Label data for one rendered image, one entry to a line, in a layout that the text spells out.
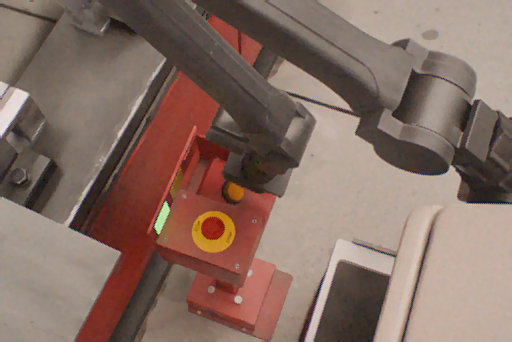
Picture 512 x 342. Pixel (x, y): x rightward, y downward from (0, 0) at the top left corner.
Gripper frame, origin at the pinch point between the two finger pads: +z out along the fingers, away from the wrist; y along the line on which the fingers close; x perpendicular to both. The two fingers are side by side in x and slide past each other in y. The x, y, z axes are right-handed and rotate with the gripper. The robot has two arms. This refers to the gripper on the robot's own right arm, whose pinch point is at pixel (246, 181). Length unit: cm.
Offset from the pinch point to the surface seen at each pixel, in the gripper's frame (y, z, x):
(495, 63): -71, 64, -96
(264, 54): 0, 77, -70
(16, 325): 22.3, -14.4, 34.8
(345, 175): -37, 73, -41
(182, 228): 6.8, 4.1, 10.8
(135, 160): 19.0, 10.0, 1.1
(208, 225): 3.3, 0.2, 9.6
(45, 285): 21.2, -14.8, 29.0
